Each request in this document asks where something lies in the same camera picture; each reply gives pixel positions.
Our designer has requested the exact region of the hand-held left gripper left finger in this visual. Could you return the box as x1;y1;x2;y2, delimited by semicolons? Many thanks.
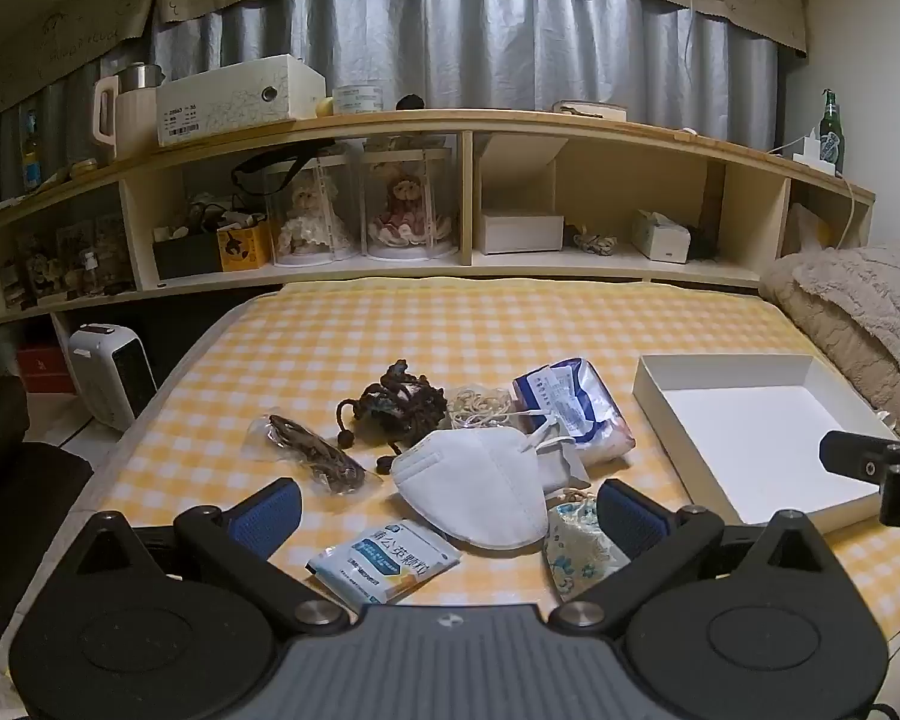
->
75;478;350;629

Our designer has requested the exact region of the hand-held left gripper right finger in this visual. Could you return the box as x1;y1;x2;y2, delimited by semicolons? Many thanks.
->
549;478;830;627

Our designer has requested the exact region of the floral fabric pouch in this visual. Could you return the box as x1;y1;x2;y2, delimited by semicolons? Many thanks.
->
544;490;631;601

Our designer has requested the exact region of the clear bag of hair ties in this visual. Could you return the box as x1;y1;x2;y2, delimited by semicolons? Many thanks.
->
247;414;368;497

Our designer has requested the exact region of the small grey packet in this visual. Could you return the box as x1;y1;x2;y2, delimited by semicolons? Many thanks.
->
532;435;592;494

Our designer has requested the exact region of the white cardboard box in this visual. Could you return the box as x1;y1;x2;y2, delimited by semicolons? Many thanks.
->
632;354;900;527

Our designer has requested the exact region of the blue white medicine sachet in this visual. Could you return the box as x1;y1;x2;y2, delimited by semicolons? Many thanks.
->
305;519;462;605

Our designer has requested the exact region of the blue white plastic package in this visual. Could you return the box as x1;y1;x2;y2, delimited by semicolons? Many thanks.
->
511;360;637;466

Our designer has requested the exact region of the white face mask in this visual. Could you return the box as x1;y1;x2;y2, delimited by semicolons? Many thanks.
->
390;429;552;550

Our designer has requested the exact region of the bag of rubber bands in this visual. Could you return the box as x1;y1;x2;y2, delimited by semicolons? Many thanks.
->
446;384;515;432

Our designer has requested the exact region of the beige fluffy blanket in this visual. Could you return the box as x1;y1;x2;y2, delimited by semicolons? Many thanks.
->
757;240;900;445

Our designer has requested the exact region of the white space heater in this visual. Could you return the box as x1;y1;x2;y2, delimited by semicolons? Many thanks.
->
69;324;158;432

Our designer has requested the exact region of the yellow checked bed sheet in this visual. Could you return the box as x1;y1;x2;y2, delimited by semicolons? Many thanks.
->
0;281;900;691

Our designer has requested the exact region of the dark sofa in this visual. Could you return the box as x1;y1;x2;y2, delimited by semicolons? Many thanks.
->
0;373;95;661

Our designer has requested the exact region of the red box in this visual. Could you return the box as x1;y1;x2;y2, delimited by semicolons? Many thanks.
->
16;345;76;395

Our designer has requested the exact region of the black storage box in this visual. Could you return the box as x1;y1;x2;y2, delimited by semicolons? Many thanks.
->
152;232;222;280

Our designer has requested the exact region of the yellow cartoon box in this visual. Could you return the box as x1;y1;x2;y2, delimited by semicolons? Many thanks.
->
217;223;269;272

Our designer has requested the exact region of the small braided figurine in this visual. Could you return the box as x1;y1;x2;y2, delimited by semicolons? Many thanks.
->
574;225;617;257

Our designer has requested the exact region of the white tissue box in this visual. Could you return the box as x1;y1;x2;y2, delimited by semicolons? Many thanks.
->
631;210;692;262

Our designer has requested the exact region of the doll in clear case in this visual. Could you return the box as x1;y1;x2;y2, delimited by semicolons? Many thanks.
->
360;150;455;262
266;157;361;266

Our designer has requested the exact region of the small white model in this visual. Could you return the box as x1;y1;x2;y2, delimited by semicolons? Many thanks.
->
793;130;835;166

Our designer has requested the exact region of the white rectangular box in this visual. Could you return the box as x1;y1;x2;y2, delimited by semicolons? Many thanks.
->
480;211;565;254

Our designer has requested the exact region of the green glass bottle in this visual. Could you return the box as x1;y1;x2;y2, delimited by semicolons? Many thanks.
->
819;90;845;176

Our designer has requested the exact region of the wooden shelf unit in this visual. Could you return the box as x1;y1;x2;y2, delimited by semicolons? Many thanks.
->
0;109;877;331

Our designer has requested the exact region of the flat round box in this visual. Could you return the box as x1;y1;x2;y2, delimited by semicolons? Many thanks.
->
553;100;629;122

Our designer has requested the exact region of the white shoe box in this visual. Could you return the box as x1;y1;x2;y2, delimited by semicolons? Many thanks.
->
156;55;327;147

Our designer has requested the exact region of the cream electric kettle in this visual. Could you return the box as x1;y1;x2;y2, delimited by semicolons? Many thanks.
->
92;64;166;162

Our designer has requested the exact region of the round white tin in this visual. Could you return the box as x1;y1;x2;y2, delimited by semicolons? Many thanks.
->
332;84;385;117

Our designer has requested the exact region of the clear drink bottle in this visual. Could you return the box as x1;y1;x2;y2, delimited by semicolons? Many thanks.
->
21;112;43;192

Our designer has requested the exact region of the grey curtain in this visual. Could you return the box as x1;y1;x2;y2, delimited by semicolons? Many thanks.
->
0;0;779;166

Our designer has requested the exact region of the black bag strap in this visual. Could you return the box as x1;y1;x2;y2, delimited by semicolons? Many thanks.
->
232;152;323;200

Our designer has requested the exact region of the white cable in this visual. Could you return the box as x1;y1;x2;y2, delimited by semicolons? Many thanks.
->
685;0;700;95

